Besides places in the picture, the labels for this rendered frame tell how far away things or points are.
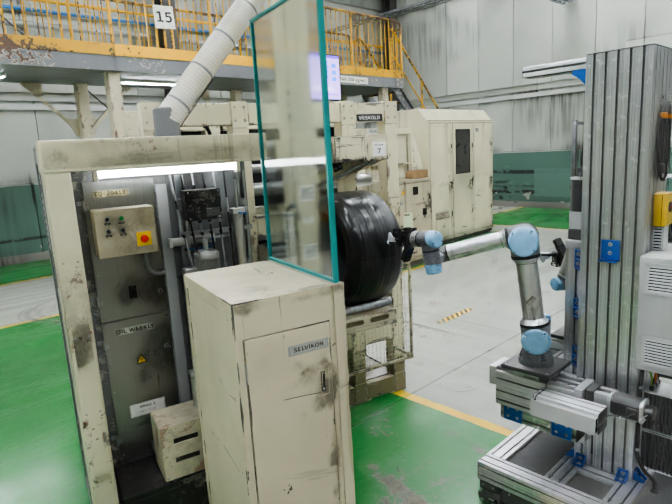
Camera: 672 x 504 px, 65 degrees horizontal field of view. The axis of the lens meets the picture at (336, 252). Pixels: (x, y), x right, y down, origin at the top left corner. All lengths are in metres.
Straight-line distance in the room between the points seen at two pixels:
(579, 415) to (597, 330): 0.40
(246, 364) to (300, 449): 0.38
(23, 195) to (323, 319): 9.85
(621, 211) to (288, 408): 1.53
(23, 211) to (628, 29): 12.84
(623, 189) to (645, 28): 11.52
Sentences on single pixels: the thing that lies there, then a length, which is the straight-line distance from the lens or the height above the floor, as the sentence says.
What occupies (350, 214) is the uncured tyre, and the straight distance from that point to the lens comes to 2.59.
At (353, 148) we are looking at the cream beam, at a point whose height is 1.71.
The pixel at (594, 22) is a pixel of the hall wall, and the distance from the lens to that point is 14.26.
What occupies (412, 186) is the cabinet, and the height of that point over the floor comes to 1.15.
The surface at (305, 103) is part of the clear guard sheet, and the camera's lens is 1.85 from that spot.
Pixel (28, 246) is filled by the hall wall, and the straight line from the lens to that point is 11.39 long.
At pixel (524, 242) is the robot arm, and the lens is 2.25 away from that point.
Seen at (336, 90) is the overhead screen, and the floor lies 2.45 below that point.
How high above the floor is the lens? 1.70
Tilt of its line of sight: 11 degrees down
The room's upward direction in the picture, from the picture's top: 3 degrees counter-clockwise
